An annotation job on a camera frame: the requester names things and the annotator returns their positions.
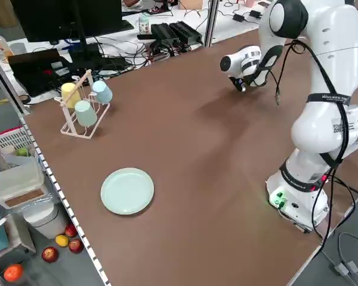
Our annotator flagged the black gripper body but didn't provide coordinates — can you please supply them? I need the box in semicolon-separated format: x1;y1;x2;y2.
229;76;248;93

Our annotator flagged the black finned power supply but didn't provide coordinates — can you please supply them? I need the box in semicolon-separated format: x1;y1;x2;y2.
150;23;180;46
169;21;204;45

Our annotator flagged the light blue cup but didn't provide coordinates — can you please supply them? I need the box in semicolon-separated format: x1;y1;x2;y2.
91;80;113;104

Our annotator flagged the mint green plate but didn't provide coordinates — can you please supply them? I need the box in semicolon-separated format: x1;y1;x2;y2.
100;167;155;216

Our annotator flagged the light green cup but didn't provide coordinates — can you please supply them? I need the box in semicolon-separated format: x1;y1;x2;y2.
74;100;98;128

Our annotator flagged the light yellow cup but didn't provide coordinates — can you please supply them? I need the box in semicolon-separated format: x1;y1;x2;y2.
61;82;82;108

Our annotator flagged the black computer monitor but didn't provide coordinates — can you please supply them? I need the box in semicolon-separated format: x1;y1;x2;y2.
10;0;124;72

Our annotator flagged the black laptop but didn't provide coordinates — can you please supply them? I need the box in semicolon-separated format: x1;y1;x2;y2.
7;49;76;98

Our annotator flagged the red apple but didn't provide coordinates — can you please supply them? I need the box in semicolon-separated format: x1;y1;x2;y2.
68;238;85;254
64;223;78;238
41;246;60;264

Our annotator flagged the white plastic basket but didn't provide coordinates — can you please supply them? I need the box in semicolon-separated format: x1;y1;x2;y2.
0;126;37;173

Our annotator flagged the white plastic bucket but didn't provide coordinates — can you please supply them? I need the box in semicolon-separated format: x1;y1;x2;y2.
20;201;68;240

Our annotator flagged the clear plastic storage box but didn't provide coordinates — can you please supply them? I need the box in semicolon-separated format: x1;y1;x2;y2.
0;157;46;210

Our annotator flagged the orange fruit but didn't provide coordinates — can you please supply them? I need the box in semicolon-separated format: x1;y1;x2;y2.
3;263;25;283

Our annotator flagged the aluminium profile post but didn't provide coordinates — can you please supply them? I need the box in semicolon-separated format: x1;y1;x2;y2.
203;0;221;48

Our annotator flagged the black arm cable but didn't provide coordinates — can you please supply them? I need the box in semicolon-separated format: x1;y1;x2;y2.
270;40;358;239

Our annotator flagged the white wire cup rack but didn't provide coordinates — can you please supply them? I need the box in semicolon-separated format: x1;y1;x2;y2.
54;69;112;140

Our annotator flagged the aluminium table edge rail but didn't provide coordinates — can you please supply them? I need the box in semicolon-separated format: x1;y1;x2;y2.
0;50;112;286

